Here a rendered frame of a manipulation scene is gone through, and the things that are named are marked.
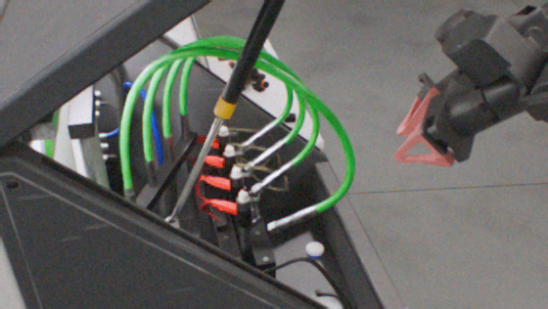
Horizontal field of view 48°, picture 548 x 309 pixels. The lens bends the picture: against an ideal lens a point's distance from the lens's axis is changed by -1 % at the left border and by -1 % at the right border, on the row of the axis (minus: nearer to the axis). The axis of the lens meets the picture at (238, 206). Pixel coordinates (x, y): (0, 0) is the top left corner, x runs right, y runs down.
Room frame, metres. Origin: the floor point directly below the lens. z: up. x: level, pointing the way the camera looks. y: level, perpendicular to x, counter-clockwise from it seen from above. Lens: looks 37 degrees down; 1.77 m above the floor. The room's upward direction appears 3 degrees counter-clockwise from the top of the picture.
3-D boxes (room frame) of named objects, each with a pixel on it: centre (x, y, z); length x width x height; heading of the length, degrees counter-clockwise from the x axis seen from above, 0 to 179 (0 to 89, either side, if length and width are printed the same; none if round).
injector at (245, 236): (0.91, -0.02, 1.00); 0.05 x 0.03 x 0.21; 98
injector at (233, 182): (0.98, -0.01, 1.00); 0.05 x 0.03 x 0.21; 98
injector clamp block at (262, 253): (1.02, 0.01, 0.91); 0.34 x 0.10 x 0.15; 8
